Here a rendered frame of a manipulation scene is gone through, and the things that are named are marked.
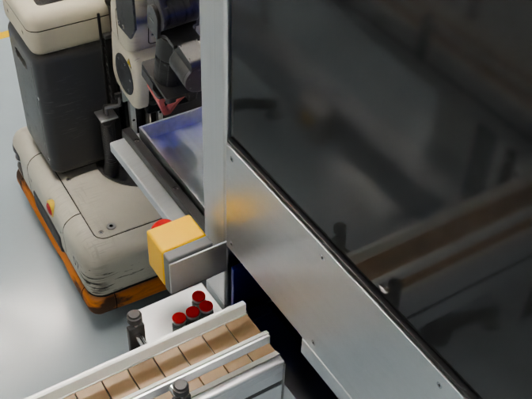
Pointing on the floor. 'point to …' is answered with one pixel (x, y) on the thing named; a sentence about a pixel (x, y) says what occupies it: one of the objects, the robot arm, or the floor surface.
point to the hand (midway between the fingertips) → (166, 110)
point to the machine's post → (216, 131)
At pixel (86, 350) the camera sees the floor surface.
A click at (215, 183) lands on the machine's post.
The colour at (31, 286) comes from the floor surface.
